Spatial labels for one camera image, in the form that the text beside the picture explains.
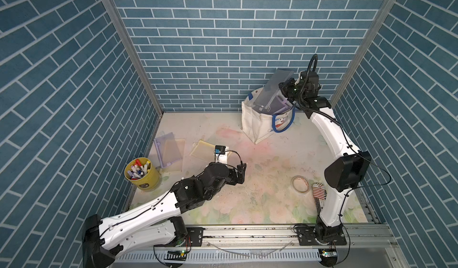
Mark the pale yellow pouch under purple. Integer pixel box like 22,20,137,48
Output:
162,139,186,173

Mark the white canvas Doraemon tote bag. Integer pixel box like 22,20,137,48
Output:
242,88,295,145

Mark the aluminium corner frame post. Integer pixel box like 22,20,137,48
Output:
330,0,396,108

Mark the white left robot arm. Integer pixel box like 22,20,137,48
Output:
82,163,247,268

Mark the aluminium front rail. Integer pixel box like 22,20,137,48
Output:
103,224,398,249

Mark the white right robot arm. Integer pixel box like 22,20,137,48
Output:
279,71,372,245

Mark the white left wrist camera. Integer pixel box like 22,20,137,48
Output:
214,145,229,164

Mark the clear tape roll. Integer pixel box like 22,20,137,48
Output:
291,176,310,194

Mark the striped tape roll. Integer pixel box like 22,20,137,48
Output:
312,183,327,214

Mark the yellow cup of markers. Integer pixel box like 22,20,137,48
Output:
124,157,161,191

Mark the left aluminium corner post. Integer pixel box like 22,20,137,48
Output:
101,0,163,117

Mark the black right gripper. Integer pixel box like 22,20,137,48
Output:
278,80,304,107

